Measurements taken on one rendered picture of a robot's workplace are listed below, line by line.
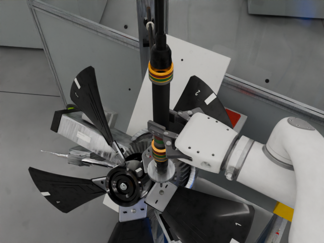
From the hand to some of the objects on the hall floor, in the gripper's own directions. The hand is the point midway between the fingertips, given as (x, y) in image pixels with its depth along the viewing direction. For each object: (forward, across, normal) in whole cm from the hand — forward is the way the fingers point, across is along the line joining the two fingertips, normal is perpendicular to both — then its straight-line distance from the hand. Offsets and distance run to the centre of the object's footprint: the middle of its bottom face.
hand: (162, 121), depth 70 cm
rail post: (-36, -33, +153) cm, 160 cm away
